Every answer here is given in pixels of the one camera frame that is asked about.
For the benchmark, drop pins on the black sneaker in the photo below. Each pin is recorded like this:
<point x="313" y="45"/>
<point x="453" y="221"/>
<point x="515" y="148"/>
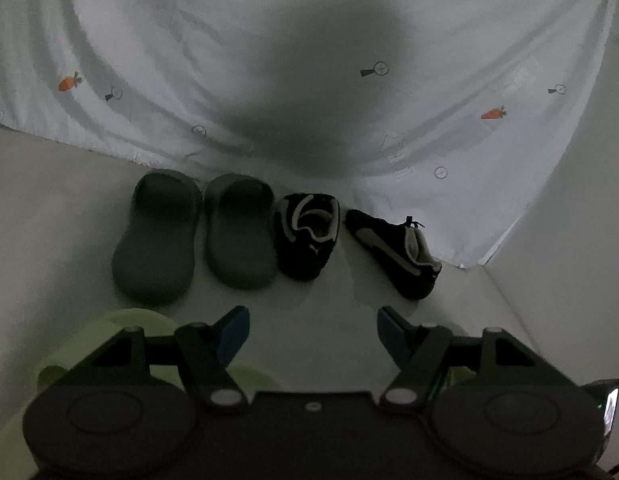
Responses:
<point x="304" y="245"/>
<point x="394" y="250"/>

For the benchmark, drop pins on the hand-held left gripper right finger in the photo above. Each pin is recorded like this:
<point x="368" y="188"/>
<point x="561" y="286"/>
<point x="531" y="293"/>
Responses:
<point x="392" y="331"/>

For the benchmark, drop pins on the grey slipper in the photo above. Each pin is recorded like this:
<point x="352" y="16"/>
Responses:
<point x="239" y="240"/>
<point x="157" y="245"/>

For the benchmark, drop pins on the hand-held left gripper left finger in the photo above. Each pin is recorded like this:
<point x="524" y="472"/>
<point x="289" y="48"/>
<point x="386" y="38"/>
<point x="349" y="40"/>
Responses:
<point x="234" y="331"/>

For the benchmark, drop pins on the white carrot-print sheet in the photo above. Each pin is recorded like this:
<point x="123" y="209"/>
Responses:
<point x="189" y="35"/>

